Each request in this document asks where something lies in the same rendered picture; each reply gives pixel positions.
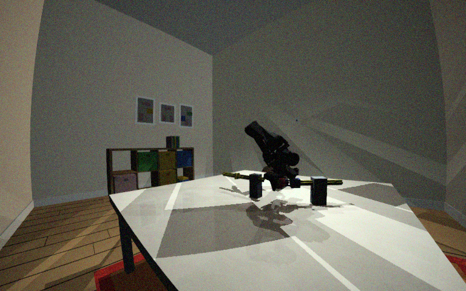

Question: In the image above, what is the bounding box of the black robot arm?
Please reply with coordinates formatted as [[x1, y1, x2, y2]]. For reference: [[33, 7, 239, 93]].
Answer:
[[245, 121, 300, 179]]

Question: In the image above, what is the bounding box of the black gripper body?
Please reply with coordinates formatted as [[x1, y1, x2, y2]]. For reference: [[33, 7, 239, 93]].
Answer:
[[263, 159, 287, 182]]

